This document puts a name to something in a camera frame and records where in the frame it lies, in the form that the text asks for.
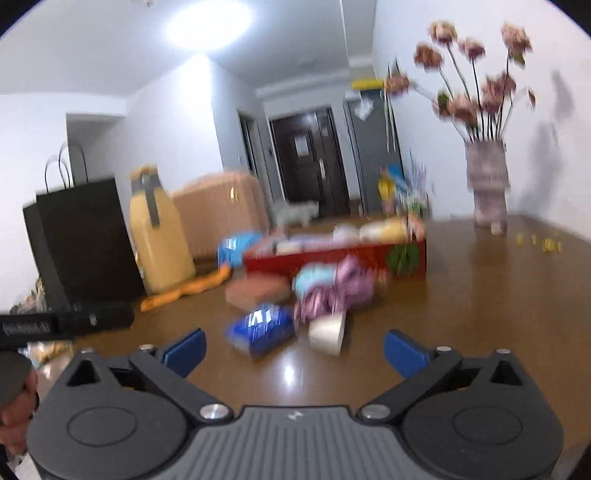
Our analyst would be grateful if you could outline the dark brown door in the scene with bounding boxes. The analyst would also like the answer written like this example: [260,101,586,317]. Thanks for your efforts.
[270,108,350,217]

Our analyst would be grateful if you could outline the white round sponge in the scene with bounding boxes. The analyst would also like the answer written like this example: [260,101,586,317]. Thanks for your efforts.
[308,313,347,356]

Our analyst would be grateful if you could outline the dried pink roses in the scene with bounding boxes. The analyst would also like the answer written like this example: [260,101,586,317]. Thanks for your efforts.
[383,21,537,145]

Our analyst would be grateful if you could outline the purple artificial flowers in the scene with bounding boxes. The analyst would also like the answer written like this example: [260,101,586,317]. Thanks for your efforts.
[406,152,432,217]

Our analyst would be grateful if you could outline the blue tissue pack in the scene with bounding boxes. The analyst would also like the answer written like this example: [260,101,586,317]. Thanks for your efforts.
[226,304,296,358]

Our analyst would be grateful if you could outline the person's left hand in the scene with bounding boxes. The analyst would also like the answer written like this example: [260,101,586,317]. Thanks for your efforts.
[0,367,40,446]

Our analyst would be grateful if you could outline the black paper bag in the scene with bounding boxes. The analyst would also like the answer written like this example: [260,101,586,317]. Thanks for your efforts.
[23,143,146,311]

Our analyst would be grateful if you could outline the pink suitcase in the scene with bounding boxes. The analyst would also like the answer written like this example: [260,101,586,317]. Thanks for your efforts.
[172,171,271,260]

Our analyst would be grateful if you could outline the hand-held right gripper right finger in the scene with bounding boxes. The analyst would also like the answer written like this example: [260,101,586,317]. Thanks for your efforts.
[355,330,546,423]

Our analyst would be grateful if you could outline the blue wipes packet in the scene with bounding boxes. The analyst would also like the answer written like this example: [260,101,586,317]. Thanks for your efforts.
[217,233,264,269]

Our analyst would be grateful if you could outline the grey refrigerator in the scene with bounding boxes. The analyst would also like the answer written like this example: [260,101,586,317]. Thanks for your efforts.
[344,88,408,215]

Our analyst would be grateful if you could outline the pink satin scrunchie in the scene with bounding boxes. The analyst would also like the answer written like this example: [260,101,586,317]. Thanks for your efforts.
[295,256,376,324]

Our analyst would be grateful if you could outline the orange strap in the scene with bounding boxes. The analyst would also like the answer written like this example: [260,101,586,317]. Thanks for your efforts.
[140,267,232,313]

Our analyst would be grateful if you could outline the light blue scrunchie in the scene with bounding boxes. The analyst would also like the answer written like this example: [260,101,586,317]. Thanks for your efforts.
[294,265,335,296]

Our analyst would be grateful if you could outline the grey cat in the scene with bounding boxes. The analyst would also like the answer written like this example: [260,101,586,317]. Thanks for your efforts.
[270,200,320,229]

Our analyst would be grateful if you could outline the red cardboard box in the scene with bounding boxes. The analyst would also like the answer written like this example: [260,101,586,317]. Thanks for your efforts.
[243,217,428,283]

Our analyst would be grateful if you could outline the white mesh bath ball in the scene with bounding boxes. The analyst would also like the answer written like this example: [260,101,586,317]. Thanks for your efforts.
[332,224,362,245]

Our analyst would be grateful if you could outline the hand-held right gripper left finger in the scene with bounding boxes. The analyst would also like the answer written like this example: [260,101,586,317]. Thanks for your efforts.
[46,329,236,424]

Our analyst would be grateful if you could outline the yellow plush toy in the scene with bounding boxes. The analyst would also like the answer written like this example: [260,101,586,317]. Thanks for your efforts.
[360,218,410,243]

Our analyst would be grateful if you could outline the yellow thermos jug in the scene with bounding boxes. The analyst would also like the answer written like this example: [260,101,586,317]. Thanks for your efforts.
[128,165,197,296]

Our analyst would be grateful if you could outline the bright ceiling lamp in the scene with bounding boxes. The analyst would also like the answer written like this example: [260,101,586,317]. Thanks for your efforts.
[166,2,252,49]

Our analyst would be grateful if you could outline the scattered yellow crumbs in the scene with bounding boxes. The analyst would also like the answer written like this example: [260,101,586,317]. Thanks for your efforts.
[515,233,563,253]

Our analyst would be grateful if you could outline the pink ceramic vase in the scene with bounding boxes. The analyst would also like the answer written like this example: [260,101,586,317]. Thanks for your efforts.
[465,141,511,227]

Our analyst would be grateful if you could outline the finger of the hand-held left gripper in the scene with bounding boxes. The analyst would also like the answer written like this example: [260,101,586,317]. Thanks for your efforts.
[55,302,136,335]

